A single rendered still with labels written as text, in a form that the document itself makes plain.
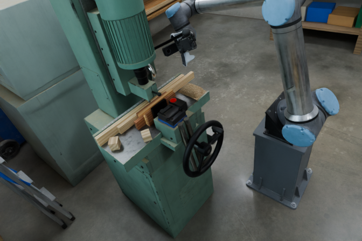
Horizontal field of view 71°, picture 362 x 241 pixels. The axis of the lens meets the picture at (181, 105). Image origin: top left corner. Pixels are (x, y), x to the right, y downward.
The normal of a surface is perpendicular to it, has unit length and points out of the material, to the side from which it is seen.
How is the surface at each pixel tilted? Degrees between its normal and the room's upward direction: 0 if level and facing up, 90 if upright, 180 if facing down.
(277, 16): 85
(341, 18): 90
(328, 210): 0
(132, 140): 0
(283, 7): 85
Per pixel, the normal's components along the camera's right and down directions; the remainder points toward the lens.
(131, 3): 0.59, 0.44
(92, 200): -0.15, -0.77
